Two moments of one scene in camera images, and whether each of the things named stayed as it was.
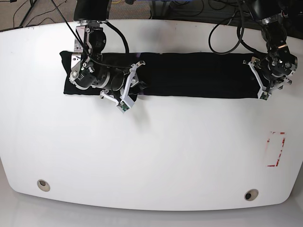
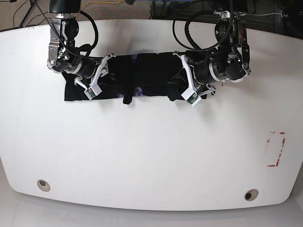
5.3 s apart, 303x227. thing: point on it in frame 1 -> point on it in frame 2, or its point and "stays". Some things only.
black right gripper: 267,71 -> 201,72
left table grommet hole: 43,185 stays
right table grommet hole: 251,195 stays
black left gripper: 115,80 -> 88,67
